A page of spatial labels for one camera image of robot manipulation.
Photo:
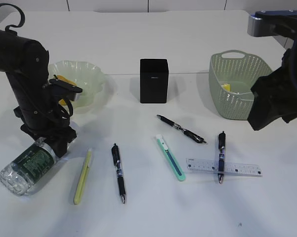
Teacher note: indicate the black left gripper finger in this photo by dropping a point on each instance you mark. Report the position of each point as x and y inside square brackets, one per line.
[59, 146]

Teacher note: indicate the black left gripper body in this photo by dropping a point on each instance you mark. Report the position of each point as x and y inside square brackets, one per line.
[55, 124]

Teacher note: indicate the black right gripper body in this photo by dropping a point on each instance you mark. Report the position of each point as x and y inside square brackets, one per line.
[275, 95]

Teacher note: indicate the yellow pear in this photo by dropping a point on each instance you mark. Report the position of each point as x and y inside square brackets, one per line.
[62, 78]

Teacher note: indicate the clear water bottle green label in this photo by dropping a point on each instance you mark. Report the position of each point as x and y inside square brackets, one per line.
[21, 175]

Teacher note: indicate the yellow utility knife packaging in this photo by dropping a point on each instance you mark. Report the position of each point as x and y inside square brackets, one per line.
[227, 87]

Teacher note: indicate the mint green utility knife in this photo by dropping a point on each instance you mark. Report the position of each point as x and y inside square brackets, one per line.
[176, 168]

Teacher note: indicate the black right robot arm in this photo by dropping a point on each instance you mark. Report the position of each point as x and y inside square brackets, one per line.
[275, 95]

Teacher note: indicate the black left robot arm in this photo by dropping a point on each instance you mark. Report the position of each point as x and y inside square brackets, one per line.
[44, 104]

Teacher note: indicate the yellow-green pen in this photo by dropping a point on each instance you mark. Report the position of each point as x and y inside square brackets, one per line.
[83, 177]

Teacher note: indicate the green perforated plastic basket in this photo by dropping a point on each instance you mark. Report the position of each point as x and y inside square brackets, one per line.
[241, 70]

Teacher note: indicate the black gel pen left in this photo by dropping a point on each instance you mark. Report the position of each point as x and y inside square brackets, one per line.
[120, 177]

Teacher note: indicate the green wavy glass plate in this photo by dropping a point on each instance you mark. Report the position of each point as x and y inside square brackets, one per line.
[85, 75]

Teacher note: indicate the black blue gel pen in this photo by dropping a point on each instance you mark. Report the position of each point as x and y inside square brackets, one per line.
[221, 161]

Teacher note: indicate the black gel pen centre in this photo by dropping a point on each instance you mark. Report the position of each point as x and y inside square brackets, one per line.
[196, 138]

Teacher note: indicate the black square pen holder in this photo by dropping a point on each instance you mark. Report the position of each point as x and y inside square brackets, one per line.
[154, 78]

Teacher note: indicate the clear plastic ruler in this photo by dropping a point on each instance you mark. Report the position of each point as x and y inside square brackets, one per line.
[230, 168]

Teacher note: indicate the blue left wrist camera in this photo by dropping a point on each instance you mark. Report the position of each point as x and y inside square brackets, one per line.
[60, 89]

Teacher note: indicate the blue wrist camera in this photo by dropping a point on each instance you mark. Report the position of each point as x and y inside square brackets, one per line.
[273, 23]
[60, 89]

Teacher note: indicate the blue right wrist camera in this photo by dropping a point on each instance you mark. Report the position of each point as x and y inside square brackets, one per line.
[273, 23]

